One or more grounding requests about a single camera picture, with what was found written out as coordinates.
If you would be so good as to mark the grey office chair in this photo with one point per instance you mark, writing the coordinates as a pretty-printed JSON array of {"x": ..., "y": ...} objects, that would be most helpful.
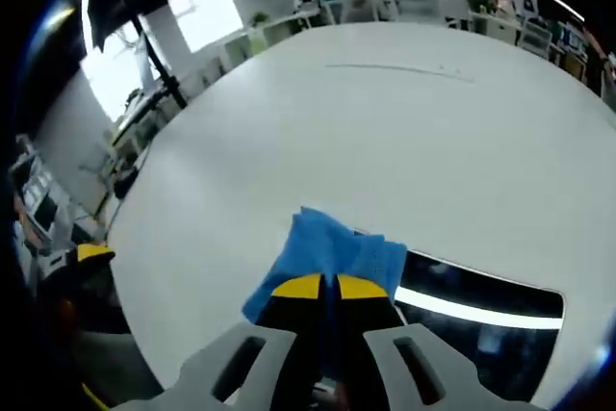
[{"x": 120, "y": 367}]

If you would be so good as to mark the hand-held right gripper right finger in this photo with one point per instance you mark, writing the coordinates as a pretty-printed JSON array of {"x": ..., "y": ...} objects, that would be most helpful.
[{"x": 433, "y": 367}]

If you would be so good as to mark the white mesh office chair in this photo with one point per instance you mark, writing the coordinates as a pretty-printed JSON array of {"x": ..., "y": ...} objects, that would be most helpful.
[{"x": 416, "y": 2}]

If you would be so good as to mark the blue cleaning cloth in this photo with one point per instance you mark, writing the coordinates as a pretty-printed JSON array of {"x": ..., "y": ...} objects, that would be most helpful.
[{"x": 327, "y": 247}]

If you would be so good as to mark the curved ceiling light strip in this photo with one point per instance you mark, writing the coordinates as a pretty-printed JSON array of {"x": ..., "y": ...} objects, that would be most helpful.
[{"x": 87, "y": 7}]

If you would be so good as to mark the black panel on stand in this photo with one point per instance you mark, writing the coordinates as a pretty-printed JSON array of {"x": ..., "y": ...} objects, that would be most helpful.
[{"x": 113, "y": 2}]

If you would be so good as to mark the black stand pole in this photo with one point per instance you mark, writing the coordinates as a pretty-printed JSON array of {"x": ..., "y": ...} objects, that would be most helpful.
[{"x": 161, "y": 69}]

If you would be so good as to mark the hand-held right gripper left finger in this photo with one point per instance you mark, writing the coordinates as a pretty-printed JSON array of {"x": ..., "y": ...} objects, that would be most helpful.
[{"x": 231, "y": 367}]

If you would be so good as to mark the green potted plant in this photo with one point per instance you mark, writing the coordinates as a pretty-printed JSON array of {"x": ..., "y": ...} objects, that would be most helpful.
[
  {"x": 261, "y": 19},
  {"x": 477, "y": 3}
]

